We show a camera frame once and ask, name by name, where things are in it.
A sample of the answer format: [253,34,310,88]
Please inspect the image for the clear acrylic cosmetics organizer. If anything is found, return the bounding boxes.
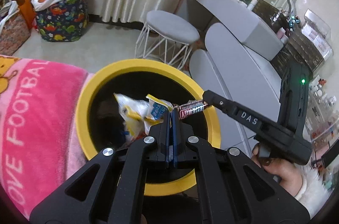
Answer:
[301,9,333,61]

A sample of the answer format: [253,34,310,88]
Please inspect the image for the brown energy bar wrapper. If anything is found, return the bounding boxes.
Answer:
[175,100,210,120]

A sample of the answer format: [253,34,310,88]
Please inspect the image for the pink cartoon fleece blanket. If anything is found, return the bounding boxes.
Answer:
[1,56,92,217]

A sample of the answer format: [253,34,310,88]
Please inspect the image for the yellow white snack wrapper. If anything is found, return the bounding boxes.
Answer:
[114,93,174,145]

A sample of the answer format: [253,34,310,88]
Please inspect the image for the dinosaur print laundry basket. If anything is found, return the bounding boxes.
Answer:
[36,0,89,42]

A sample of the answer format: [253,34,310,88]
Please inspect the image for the grey white vanity desk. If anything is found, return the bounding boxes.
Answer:
[189,0,283,121]

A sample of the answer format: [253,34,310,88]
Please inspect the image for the orange bag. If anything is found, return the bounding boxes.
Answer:
[13,0,36,30]

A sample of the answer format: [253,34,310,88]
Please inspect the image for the person's right hand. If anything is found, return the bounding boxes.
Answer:
[251,144,303,197]

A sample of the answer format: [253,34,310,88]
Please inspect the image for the floral fabric bag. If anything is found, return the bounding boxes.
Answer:
[0,12,31,56]

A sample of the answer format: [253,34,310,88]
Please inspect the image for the white round stool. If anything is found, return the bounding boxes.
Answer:
[135,10,200,70]

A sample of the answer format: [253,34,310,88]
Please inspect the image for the yellow rimmed trash bin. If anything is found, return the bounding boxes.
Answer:
[76,59,221,196]

